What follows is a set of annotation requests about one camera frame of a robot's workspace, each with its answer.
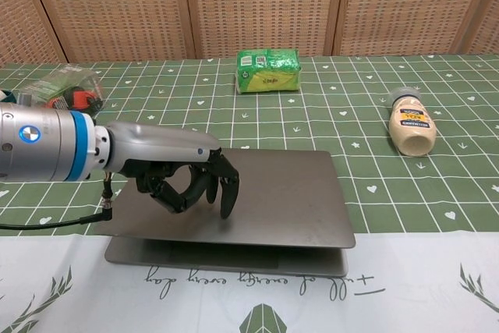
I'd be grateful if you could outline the green checked tablecloth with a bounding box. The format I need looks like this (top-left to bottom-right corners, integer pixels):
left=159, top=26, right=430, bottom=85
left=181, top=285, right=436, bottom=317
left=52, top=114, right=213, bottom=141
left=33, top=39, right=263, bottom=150
left=0, top=53, right=499, bottom=333

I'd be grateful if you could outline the woven wooden folding screen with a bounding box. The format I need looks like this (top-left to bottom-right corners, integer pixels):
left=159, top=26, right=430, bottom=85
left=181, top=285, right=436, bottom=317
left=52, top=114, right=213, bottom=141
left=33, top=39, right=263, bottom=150
left=0, top=0, right=499, bottom=67

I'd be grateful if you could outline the black cable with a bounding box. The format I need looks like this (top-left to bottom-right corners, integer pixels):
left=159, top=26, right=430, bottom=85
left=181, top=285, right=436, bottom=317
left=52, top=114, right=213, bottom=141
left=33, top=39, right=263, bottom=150
left=0, top=172, right=115, bottom=230

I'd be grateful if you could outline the silver laptop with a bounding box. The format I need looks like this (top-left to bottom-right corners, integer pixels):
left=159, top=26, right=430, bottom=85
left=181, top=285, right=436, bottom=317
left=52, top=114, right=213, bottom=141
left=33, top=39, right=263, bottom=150
left=93, top=149, right=357, bottom=278

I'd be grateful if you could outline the clear bag of red-black items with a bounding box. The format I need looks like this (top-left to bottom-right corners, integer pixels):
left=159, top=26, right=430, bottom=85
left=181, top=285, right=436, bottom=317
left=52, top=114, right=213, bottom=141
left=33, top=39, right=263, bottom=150
left=19, top=64, right=105, bottom=112

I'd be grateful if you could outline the green tissue pack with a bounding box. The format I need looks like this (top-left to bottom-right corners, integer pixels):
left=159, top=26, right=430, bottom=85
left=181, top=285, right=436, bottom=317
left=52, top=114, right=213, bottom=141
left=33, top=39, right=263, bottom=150
left=235, top=48, right=303, bottom=95

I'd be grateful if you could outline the mayonnaise squeeze bottle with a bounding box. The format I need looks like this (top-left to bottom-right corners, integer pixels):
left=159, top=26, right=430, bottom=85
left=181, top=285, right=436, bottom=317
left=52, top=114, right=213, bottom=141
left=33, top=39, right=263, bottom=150
left=388, top=86, right=437, bottom=158

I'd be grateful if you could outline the left silver-black robot hand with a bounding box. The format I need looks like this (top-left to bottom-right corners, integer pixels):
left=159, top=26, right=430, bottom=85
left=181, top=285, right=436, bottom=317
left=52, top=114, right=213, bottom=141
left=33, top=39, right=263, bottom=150
left=94, top=121, right=240, bottom=220

